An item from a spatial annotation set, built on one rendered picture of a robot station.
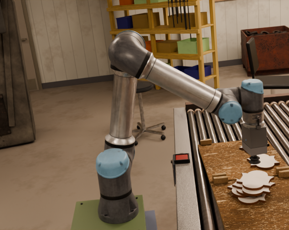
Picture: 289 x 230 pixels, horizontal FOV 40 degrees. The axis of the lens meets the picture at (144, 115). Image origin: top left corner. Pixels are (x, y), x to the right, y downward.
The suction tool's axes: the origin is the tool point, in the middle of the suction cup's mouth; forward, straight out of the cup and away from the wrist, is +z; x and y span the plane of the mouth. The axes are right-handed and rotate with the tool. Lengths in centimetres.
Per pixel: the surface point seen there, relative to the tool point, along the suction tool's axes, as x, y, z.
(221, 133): -10, 69, 14
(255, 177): -0.6, 1.1, 7.2
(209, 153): 5.5, 42.1, 12.7
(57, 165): 109, 277, 106
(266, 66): -246, 518, 89
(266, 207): 0.9, -11.8, 12.7
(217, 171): 8.1, 22.0, 12.7
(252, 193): 4.7, -8.3, 8.3
